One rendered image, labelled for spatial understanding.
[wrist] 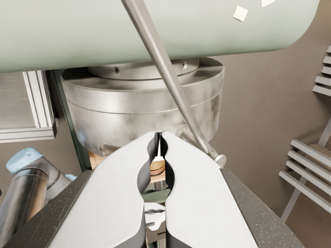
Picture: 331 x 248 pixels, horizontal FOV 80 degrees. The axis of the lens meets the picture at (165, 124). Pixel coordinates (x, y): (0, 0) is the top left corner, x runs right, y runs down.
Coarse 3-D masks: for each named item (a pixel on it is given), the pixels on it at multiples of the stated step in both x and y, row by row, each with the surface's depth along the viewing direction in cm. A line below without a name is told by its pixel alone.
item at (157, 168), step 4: (160, 160) 48; (164, 160) 49; (152, 164) 48; (156, 164) 48; (160, 164) 49; (164, 164) 50; (152, 168) 48; (156, 168) 49; (160, 168) 50; (164, 168) 51; (152, 172) 50; (156, 172) 50; (160, 172) 51; (152, 176) 51
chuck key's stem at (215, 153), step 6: (180, 132) 32; (186, 132) 31; (186, 138) 30; (192, 138) 29; (192, 144) 28; (210, 144) 27; (216, 150) 26; (210, 156) 25; (216, 156) 25; (222, 156) 25; (216, 162) 25; (222, 162) 25
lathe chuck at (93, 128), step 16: (80, 112) 32; (96, 112) 30; (160, 112) 29; (176, 112) 29; (208, 112) 34; (80, 128) 34; (96, 128) 31; (112, 128) 30; (128, 128) 30; (144, 128) 30; (160, 128) 30; (176, 128) 31; (208, 128) 36; (96, 144) 33; (112, 144) 32
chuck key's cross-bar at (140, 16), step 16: (128, 0) 11; (144, 16) 12; (144, 32) 12; (160, 48) 14; (160, 64) 15; (176, 80) 16; (176, 96) 18; (192, 112) 20; (192, 128) 22; (208, 144) 25
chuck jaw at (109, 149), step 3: (102, 144) 33; (105, 144) 33; (102, 147) 34; (105, 147) 34; (108, 147) 33; (111, 147) 33; (114, 147) 33; (117, 147) 33; (120, 147) 32; (105, 150) 34; (108, 150) 34; (111, 150) 33; (114, 150) 33; (105, 153) 34; (108, 153) 34; (111, 153) 34
